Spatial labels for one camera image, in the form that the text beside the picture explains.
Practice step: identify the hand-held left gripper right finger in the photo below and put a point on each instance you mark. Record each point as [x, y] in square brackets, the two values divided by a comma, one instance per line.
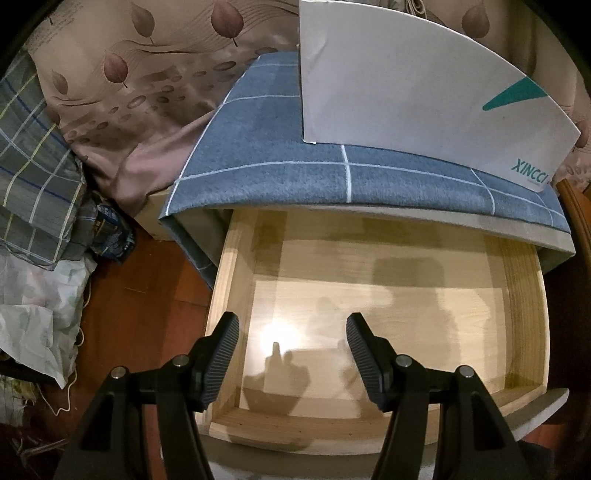
[364, 364]

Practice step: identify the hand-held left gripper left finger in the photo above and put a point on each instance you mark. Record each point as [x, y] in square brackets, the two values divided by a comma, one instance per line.
[221, 360]

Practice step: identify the wooden drawer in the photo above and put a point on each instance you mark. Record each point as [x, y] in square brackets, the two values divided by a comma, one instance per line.
[369, 286]

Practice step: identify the dark blue packet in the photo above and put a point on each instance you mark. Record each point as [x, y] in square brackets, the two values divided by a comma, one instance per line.
[111, 230]

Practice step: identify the white plastic bag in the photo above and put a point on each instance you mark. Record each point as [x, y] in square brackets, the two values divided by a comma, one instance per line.
[32, 300]

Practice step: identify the pale floral cloth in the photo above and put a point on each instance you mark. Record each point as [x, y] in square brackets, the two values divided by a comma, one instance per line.
[18, 415]

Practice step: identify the grey plaid cloth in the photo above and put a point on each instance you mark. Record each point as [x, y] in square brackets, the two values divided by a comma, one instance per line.
[32, 161]

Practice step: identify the white paper bag teal print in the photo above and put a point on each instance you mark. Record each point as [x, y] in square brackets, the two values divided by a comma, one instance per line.
[392, 83]

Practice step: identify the leaf print bedsheet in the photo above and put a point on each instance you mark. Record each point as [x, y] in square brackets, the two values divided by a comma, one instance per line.
[138, 69]

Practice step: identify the wooden bed frame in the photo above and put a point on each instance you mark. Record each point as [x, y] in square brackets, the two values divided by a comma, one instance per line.
[577, 207]

